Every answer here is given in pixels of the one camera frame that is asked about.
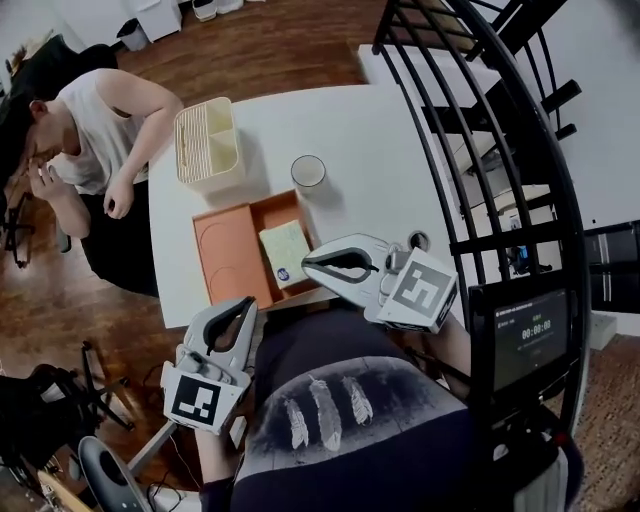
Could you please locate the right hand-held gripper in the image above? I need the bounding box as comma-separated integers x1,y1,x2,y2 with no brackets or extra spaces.
300,232,459,336

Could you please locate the white box with blue logo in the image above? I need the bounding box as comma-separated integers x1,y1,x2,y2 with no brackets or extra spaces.
257,219,317,291

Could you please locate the black office chair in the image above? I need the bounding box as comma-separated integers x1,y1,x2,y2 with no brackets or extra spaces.
0,339,137,467

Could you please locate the white cabinet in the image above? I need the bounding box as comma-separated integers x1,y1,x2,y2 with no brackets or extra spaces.
143,0,183,44

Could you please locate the grey metal table leg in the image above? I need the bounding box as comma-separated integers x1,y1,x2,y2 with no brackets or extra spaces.
126,418,177,477

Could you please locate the person's left forearm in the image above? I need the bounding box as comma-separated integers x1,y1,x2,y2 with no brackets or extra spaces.
193,425,242,495

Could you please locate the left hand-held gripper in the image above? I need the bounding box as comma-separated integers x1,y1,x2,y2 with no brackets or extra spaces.
160,295,259,436

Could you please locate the person's right forearm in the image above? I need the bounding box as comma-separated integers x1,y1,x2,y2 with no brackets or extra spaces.
438,315,475,384

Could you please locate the cream plastic organizer box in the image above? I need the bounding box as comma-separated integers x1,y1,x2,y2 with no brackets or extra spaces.
172,96,247,195

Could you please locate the black chair base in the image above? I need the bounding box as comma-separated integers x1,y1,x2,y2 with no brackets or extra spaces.
0,193,37,270

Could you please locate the orange tray box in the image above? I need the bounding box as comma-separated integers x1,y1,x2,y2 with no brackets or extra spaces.
191,188,322,314

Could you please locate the person's dark feather-print shirt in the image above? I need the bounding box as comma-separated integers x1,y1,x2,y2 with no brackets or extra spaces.
198,308,585,512

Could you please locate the grey trash bin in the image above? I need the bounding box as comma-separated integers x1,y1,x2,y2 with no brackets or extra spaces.
116,19,150,52

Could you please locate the black screen device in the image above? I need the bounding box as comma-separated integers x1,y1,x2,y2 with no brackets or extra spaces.
468,286,582,402

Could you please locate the grey plastic shell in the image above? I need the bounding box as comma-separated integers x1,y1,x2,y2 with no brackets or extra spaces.
76,435,152,512

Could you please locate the light wooden plank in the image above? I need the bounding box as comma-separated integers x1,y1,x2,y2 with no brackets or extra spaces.
36,469,87,512

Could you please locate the clear glass cup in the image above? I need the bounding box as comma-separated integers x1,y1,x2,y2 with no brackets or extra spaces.
290,154,328,191

